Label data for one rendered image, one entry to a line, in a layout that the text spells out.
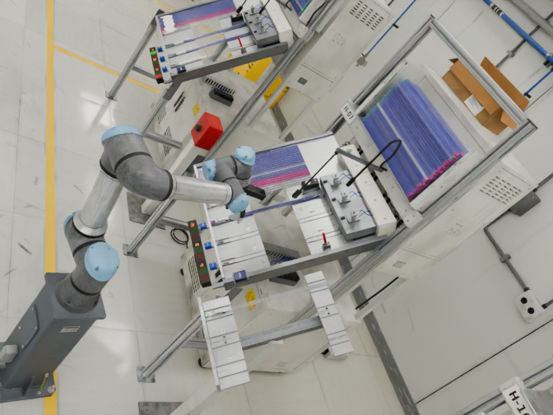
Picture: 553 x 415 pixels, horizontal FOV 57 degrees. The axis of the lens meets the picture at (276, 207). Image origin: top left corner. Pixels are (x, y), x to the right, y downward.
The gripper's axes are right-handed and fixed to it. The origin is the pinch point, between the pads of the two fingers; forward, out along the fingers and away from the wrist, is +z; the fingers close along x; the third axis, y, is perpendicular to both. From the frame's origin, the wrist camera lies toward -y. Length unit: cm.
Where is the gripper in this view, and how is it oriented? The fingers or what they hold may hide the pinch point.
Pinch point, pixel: (238, 216)
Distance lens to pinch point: 211.6
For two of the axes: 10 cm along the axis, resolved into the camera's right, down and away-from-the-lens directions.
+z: -1.9, 6.8, 7.1
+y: -9.4, 0.8, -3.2
